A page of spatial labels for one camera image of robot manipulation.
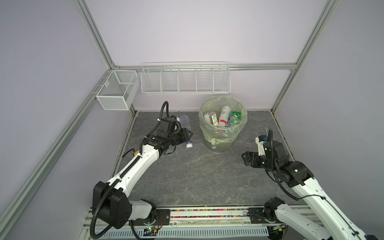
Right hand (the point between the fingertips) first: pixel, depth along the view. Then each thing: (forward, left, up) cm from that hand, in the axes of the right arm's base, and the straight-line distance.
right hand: (250, 156), depth 74 cm
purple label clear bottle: (+16, +33, +7) cm, 37 cm away
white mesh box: (+47, +81, +6) cm, 94 cm away
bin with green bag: (+12, +14, -2) cm, 18 cm away
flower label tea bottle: (+21, +18, +7) cm, 28 cm away
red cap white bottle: (+24, +10, +4) cm, 27 cm away
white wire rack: (+52, +34, +12) cm, 63 cm away
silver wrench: (+32, -23, -19) cm, 44 cm away
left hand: (+10, +30, +3) cm, 32 cm away
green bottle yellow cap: (+22, +5, +5) cm, 23 cm away
